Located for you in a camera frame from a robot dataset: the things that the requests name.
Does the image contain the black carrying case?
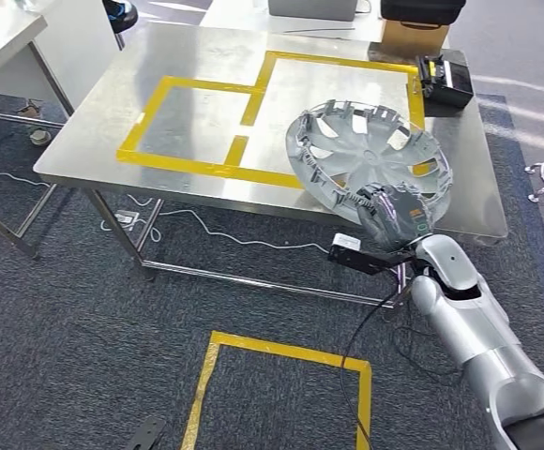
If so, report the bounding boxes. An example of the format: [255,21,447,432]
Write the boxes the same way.
[378,0,469,27]

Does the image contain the white table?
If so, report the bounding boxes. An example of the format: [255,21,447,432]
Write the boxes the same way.
[199,0,452,53]

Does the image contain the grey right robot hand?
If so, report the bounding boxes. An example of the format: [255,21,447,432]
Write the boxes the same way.
[357,183,434,253]

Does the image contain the black remote controller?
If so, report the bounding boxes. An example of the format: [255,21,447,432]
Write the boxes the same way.
[413,53,475,113]

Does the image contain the steel workbench table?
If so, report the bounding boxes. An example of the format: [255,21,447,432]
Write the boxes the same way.
[33,22,510,310]

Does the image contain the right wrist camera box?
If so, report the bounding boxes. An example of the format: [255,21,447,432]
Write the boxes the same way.
[327,232,415,277]

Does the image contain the black round stool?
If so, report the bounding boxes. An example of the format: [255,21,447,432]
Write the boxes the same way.
[101,0,141,53]

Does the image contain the brown cardboard box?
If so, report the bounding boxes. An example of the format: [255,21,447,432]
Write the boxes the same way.
[379,18,451,62]

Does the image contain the white floor cable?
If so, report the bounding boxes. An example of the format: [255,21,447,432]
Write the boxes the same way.
[99,193,332,257]
[0,171,52,188]

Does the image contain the white power strip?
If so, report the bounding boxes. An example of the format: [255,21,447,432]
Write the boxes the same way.
[113,209,141,227]

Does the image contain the grey wheel hubcap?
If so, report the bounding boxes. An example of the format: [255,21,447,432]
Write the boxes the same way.
[285,100,453,225]

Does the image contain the black floor cable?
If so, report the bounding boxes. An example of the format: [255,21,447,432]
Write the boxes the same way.
[390,297,466,387]

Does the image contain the white partition panel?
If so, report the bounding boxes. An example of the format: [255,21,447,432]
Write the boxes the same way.
[0,0,121,117]

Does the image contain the grey shoe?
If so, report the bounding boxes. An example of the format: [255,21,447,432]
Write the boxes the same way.
[28,127,53,148]

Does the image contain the grey laptop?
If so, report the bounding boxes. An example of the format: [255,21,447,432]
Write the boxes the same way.
[267,0,359,23]

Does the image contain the brown shoe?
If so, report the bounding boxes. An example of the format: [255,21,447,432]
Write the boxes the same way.
[17,97,44,120]

